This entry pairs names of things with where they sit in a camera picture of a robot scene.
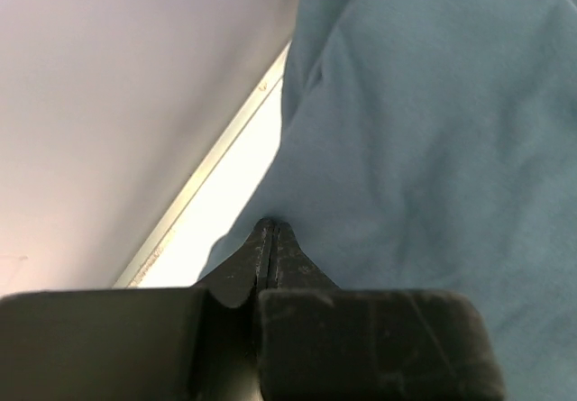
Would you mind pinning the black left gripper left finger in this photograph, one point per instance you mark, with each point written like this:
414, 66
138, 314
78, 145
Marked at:
172, 343

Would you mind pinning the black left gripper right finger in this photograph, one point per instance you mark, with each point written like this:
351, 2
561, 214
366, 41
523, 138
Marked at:
320, 342

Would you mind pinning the teal blue t shirt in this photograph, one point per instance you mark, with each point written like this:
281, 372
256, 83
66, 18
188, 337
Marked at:
432, 143

